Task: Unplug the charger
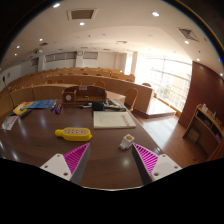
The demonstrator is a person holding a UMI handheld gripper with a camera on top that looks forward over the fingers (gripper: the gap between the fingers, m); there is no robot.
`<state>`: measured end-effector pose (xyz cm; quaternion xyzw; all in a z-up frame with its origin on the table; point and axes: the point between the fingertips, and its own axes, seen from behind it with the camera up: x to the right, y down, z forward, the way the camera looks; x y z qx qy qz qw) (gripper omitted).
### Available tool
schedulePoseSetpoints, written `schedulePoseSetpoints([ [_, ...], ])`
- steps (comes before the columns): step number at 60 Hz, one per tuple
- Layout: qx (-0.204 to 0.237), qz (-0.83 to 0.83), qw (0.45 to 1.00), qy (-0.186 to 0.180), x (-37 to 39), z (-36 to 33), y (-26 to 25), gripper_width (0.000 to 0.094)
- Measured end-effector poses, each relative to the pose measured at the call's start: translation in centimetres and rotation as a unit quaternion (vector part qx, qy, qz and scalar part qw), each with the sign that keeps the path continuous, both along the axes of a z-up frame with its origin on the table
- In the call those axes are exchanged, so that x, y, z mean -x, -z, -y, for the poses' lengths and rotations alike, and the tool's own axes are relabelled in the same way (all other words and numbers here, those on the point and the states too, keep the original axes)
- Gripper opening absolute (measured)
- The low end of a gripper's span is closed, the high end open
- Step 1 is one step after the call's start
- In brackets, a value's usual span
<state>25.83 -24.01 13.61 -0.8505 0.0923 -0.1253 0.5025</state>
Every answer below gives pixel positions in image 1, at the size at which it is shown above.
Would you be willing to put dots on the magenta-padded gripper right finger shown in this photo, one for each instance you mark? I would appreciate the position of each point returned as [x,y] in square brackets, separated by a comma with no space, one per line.
[161,166]

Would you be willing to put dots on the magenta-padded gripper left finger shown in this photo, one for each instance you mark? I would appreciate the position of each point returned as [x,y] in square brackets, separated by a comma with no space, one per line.
[60,165]

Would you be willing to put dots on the yellow power strip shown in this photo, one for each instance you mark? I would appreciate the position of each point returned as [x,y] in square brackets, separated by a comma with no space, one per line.
[75,134]

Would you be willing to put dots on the wooden shelf unit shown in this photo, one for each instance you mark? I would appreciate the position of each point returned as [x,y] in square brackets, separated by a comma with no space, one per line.
[203,130]

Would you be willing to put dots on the red marker pen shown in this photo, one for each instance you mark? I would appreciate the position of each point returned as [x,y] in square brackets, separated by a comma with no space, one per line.
[59,109]

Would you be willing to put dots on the blue marker pen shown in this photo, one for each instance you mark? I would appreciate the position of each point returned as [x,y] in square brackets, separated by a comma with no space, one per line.
[57,108]
[53,106]

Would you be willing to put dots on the blue booklet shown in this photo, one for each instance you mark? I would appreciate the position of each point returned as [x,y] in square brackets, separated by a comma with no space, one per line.
[41,104]

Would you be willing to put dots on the white card with red print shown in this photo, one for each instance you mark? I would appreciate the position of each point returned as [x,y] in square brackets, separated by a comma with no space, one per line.
[9,122]

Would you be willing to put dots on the white book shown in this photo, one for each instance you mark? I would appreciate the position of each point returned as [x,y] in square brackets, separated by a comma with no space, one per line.
[111,120]

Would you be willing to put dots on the black handheld microphone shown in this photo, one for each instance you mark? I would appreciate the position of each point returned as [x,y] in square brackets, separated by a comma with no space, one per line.
[97,106]

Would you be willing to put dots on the wooden desk organizer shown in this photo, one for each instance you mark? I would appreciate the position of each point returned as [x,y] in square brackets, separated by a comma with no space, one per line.
[85,95]

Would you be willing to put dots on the wooden auditorium seat rows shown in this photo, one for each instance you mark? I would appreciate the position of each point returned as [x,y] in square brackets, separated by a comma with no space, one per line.
[46,91]

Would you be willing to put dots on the wooden chair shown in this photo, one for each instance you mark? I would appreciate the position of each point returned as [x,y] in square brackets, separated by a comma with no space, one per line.
[131,96]

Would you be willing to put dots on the large window with railing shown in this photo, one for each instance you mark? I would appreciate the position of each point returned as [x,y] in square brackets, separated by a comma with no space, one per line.
[166,81]

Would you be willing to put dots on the black gooseneck microphone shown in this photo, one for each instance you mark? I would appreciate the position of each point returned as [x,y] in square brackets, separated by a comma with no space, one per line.
[8,91]

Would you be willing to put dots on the small dark ceiling vent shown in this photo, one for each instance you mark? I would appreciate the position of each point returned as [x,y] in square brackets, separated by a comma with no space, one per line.
[188,34]

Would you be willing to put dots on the large rectangular ceiling vent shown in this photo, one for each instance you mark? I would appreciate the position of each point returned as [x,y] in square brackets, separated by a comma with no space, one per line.
[82,14]

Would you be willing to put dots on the recessed ceiling lights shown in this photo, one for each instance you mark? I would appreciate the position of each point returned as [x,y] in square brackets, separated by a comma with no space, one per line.
[155,14]

